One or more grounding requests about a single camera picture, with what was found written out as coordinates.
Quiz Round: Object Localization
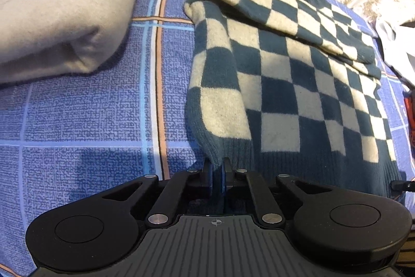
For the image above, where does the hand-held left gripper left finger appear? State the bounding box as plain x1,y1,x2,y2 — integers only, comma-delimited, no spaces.
102,158,216,227

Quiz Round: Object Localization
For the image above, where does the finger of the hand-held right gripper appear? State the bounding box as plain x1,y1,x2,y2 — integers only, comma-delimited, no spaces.
390,179,415,200

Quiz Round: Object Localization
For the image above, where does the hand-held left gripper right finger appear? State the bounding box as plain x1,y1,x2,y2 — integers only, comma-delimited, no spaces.
220,157,325,227

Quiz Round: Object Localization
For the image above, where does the teal and cream checkered sweater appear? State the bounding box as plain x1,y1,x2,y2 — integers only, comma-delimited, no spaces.
183,0,408,210

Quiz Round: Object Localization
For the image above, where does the red object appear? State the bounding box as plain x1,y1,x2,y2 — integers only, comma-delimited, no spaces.
402,91,415,148

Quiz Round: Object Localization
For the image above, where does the blue plaid bed sheet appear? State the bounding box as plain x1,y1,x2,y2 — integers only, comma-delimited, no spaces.
0,0,415,277

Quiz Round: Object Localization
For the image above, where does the white cloth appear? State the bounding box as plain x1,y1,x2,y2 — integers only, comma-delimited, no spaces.
375,19,415,83

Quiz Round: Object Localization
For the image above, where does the folded grey sweater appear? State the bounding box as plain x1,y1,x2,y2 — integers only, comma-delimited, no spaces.
0,0,155,85

